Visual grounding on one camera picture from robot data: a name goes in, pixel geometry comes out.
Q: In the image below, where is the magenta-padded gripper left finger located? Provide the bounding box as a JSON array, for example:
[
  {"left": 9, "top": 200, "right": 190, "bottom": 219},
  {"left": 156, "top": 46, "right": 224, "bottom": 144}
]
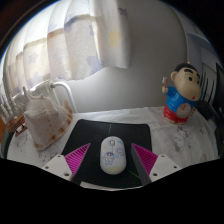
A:
[{"left": 41, "top": 143, "right": 92, "bottom": 183}]

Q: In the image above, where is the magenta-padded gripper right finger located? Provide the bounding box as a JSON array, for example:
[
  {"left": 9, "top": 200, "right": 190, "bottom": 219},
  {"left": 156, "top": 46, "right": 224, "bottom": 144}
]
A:
[{"left": 130, "top": 143, "right": 183, "bottom": 186}]

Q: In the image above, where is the white cartoon-print computer mouse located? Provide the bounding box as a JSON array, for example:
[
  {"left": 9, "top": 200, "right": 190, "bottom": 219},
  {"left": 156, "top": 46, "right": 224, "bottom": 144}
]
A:
[{"left": 100, "top": 135, "right": 126, "bottom": 176}]

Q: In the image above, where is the black mouse pad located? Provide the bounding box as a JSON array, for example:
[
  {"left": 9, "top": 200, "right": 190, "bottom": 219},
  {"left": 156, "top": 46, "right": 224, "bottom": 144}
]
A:
[{"left": 60, "top": 119, "right": 153, "bottom": 189}]

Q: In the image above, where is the white printed tablecloth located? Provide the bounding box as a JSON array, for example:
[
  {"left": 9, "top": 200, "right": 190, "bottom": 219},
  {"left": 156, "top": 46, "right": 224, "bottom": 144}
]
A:
[{"left": 5, "top": 105, "right": 224, "bottom": 191}]

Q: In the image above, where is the large white conch shell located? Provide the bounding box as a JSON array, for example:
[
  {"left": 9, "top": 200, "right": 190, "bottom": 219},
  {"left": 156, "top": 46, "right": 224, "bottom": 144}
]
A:
[{"left": 22, "top": 85, "right": 74, "bottom": 152}]

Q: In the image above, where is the white radiator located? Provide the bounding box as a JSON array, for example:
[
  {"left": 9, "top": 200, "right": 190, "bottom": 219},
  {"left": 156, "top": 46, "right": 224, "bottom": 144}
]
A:
[{"left": 9, "top": 79, "right": 78, "bottom": 114}]

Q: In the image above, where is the cartoon boy figurine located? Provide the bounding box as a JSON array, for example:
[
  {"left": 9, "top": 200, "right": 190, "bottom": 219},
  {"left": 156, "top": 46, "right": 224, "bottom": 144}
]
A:
[{"left": 161, "top": 62, "right": 203, "bottom": 125}]

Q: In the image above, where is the black monitor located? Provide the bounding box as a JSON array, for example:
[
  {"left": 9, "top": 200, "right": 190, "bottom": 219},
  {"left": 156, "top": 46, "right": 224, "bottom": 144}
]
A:
[{"left": 214, "top": 63, "right": 224, "bottom": 121}]

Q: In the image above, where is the sheer white star-print curtain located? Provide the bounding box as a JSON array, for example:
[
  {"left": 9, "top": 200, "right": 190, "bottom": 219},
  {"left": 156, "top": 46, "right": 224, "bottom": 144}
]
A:
[{"left": 1, "top": 0, "right": 132, "bottom": 98}]

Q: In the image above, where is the white wall shelf unit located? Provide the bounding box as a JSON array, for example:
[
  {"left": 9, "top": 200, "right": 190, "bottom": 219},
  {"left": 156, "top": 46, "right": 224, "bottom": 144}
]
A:
[{"left": 184, "top": 19, "right": 224, "bottom": 68}]

